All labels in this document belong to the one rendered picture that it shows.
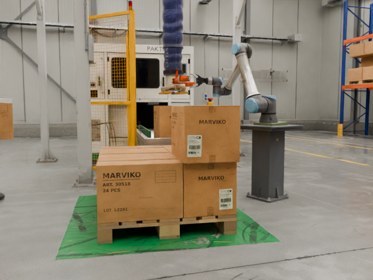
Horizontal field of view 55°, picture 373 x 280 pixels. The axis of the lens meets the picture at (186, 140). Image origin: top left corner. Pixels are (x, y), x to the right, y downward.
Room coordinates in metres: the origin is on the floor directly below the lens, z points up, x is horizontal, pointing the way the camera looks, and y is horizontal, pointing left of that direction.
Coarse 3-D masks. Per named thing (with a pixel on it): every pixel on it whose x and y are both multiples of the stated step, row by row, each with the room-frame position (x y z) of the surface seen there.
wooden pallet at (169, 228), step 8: (216, 216) 2.59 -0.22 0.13; (224, 216) 2.57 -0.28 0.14; (232, 216) 2.58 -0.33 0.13; (104, 224) 2.40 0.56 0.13; (112, 224) 2.41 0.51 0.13; (120, 224) 2.44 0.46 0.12; (128, 224) 2.43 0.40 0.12; (136, 224) 2.44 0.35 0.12; (144, 224) 2.45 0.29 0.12; (152, 224) 2.46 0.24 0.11; (160, 224) 2.48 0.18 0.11; (168, 224) 2.49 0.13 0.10; (176, 224) 2.50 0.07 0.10; (216, 224) 2.75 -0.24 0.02; (224, 224) 2.57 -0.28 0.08; (232, 224) 2.58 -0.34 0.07; (104, 232) 2.40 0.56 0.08; (112, 232) 2.57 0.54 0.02; (160, 232) 2.48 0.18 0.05; (168, 232) 2.49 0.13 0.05; (176, 232) 2.50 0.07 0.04; (224, 232) 2.57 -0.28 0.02; (232, 232) 2.58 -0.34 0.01; (104, 240) 2.40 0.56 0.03; (112, 240) 2.41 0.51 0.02
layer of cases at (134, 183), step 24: (96, 168) 2.39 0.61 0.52; (120, 168) 2.42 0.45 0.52; (144, 168) 2.46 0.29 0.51; (168, 168) 2.49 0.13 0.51; (192, 168) 2.52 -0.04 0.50; (216, 168) 2.56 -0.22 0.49; (120, 192) 2.42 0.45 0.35; (144, 192) 2.46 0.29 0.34; (168, 192) 2.49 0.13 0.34; (192, 192) 2.52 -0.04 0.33; (216, 192) 2.56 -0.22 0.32; (120, 216) 2.42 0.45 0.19; (144, 216) 2.46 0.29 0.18; (168, 216) 2.49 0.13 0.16; (192, 216) 2.52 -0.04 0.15
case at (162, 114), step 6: (156, 108) 4.13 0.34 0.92; (162, 108) 3.84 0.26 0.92; (168, 108) 3.85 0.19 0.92; (156, 114) 4.14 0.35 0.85; (162, 114) 3.84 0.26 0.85; (168, 114) 3.85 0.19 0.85; (156, 120) 4.14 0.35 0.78; (162, 120) 3.84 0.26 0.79; (168, 120) 3.85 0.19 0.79; (156, 126) 4.15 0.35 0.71; (162, 126) 3.84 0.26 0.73; (168, 126) 3.85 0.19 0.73; (156, 132) 4.15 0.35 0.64; (162, 132) 3.84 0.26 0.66; (168, 132) 3.85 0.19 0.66
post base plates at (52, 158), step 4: (44, 152) 6.14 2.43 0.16; (52, 152) 6.27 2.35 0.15; (240, 152) 6.96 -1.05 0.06; (40, 156) 6.22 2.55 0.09; (44, 156) 6.13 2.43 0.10; (52, 156) 6.26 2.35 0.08; (240, 156) 6.77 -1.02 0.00; (244, 156) 6.79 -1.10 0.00; (40, 160) 6.09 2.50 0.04; (44, 160) 6.09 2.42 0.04; (48, 160) 6.11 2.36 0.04; (52, 160) 6.10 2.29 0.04; (56, 160) 6.25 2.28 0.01
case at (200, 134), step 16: (176, 112) 2.79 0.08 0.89; (192, 112) 2.46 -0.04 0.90; (208, 112) 2.49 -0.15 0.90; (224, 112) 2.51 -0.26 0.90; (176, 128) 2.80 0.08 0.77; (192, 128) 2.46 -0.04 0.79; (208, 128) 2.49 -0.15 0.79; (224, 128) 2.51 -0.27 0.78; (176, 144) 2.80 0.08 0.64; (192, 144) 2.46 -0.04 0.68; (208, 144) 2.49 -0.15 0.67; (224, 144) 2.51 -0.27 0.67; (192, 160) 2.46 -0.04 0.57; (208, 160) 2.49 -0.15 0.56; (224, 160) 2.51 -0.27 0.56
